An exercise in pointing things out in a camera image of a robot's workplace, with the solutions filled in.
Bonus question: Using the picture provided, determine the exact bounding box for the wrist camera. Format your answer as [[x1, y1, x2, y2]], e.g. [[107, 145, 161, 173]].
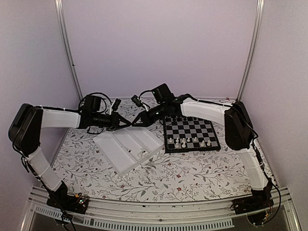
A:
[[108, 98, 121, 115], [131, 95, 150, 111]]

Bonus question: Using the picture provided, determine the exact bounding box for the white plastic tray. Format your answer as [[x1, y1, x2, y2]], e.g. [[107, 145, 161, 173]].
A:
[[93, 127, 164, 177]]

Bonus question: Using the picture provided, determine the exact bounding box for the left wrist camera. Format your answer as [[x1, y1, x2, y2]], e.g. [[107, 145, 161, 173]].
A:
[[108, 98, 121, 115]]

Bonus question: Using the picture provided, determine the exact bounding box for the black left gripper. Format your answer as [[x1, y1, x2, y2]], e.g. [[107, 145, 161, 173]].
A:
[[92, 111, 131, 132]]

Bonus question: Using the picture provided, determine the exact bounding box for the left aluminium frame post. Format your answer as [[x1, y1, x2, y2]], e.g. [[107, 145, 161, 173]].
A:
[[54, 0, 83, 100]]

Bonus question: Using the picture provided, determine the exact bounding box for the black chess pieces back row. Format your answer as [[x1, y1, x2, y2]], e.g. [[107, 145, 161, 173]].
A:
[[165, 115, 200, 122]]

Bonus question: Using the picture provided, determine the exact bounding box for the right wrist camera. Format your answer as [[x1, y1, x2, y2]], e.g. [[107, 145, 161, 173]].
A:
[[131, 95, 150, 111]]

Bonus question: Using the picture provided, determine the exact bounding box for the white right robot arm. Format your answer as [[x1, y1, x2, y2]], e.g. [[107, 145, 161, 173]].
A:
[[132, 83, 273, 210]]

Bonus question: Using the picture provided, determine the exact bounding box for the aluminium frame post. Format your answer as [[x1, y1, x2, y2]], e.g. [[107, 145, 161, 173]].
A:
[[236, 0, 265, 101], [54, 0, 83, 100]]

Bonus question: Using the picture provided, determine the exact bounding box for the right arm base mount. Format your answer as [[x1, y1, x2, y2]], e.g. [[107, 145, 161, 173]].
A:
[[230, 187, 274, 226]]

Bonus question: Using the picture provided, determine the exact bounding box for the front aluminium rail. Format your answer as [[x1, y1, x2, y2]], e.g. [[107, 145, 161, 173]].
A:
[[21, 187, 302, 231]]

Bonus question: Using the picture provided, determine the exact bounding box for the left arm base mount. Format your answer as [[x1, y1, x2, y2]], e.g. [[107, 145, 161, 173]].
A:
[[46, 181, 89, 214]]

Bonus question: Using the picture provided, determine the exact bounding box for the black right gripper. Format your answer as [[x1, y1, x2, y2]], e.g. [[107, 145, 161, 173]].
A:
[[131, 102, 168, 127]]

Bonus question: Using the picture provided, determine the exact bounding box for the floral patterned table mat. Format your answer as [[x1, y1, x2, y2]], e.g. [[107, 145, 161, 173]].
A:
[[52, 123, 270, 202]]

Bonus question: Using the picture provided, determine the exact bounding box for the black and silver chessboard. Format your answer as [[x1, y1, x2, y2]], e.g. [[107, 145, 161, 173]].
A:
[[163, 118, 221, 153]]

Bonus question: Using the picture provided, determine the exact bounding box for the right aluminium frame post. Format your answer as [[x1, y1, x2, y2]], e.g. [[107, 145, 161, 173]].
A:
[[236, 0, 265, 101]]

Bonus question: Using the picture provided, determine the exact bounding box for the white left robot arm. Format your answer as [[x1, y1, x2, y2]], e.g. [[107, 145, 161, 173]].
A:
[[8, 92, 131, 209]]

